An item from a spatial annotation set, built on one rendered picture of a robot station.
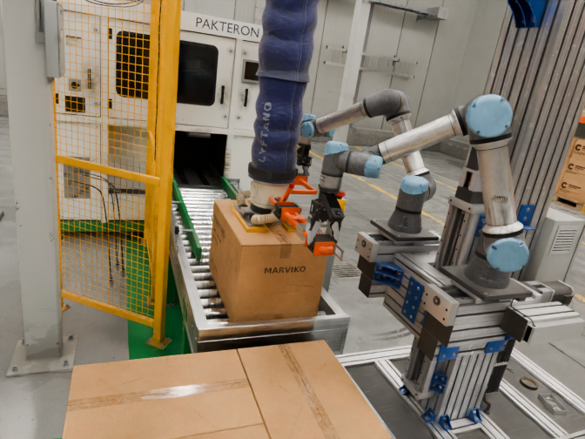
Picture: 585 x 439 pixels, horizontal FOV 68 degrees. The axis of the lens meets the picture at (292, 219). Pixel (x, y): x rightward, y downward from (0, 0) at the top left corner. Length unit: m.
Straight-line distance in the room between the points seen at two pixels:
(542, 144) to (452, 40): 11.74
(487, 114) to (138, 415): 1.39
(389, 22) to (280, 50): 10.50
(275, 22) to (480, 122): 0.92
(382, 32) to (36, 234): 10.74
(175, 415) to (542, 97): 1.64
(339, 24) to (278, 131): 9.76
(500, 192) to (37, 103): 1.87
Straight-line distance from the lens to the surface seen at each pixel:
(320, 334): 2.05
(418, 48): 12.83
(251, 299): 1.90
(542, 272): 2.07
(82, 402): 1.65
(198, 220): 3.13
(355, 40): 4.87
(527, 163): 1.82
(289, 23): 1.86
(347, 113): 2.05
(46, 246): 2.42
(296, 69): 1.88
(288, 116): 1.88
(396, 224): 1.96
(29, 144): 2.28
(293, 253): 1.86
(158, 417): 1.57
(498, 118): 1.37
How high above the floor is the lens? 1.64
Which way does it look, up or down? 19 degrees down
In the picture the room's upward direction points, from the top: 8 degrees clockwise
